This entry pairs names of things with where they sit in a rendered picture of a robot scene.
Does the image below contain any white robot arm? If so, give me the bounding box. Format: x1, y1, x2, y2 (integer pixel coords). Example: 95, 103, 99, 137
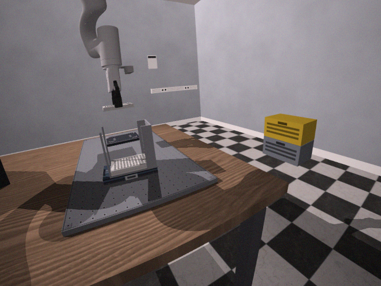
79, 0, 134, 74

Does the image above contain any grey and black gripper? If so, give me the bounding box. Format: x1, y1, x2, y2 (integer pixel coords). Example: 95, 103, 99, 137
103, 66, 123, 108

